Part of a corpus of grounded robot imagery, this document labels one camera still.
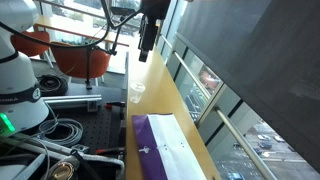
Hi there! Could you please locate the wooden background table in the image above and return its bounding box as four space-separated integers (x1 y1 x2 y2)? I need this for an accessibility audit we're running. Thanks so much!
33 14 130 48

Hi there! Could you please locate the grey cable coil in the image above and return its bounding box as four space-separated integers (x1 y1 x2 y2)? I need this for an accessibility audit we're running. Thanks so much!
34 118 84 148

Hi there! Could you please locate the clear plastic cup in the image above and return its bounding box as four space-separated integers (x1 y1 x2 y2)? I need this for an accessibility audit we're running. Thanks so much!
129 80 147 104

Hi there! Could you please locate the dark parked car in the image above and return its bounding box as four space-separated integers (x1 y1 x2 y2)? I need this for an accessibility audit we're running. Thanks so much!
258 141 273 150

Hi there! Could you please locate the purple folder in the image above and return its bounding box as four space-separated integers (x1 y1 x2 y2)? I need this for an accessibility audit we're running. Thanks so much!
132 114 169 180

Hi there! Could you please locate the dark grey window blind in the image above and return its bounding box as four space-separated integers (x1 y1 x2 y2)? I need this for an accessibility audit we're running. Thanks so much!
176 0 320 174

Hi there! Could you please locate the orange chair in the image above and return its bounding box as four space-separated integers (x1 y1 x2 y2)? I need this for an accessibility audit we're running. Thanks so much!
10 30 51 58
49 41 112 80

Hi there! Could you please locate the aluminium profile rail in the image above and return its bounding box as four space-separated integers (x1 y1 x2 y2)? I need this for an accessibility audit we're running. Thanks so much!
41 94 103 111

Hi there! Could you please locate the white parked car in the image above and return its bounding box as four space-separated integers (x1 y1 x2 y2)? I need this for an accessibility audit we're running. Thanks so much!
257 133 272 142
261 150 278 158

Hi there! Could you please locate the round brass fitting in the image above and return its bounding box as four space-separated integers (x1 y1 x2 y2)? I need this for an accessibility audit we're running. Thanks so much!
48 161 76 180

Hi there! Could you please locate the black cable coil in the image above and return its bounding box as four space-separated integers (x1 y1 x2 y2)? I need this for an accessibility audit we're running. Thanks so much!
35 73 69 97

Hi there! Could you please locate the red-handled black clamp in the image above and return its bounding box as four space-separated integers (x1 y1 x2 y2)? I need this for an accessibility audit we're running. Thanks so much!
95 146 127 158
103 100 127 111

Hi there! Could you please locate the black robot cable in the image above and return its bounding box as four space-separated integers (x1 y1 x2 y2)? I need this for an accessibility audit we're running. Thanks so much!
0 0 146 56

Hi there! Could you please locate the metal window railing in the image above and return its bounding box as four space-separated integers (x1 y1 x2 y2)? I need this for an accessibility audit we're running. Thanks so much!
159 33 279 180

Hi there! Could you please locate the grey window frame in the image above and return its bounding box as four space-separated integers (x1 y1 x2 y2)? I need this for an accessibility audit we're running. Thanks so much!
155 0 268 180

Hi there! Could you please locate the blue parked car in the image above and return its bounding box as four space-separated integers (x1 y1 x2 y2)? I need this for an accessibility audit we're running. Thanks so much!
228 172 246 180

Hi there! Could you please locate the black perforated breadboard plate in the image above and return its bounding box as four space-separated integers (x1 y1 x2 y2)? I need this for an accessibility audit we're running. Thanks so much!
39 83 128 158

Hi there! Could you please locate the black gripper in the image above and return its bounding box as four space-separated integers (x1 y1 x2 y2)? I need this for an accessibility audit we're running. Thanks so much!
138 0 172 63

